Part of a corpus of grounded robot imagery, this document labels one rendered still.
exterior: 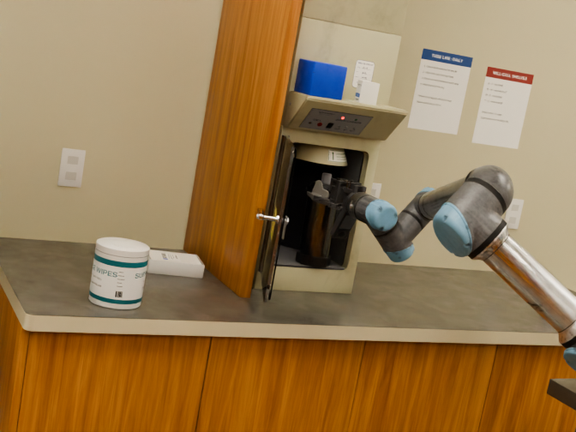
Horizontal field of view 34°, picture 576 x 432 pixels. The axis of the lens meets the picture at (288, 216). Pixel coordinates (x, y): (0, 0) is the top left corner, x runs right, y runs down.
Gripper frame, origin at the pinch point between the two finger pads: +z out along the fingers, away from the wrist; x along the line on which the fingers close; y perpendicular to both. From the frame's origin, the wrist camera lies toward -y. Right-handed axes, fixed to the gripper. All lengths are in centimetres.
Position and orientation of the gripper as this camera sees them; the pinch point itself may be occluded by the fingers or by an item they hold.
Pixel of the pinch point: (323, 196)
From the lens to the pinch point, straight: 278.9
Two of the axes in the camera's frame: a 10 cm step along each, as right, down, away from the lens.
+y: 1.7, -9.7, -1.7
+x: -8.9, -0.8, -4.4
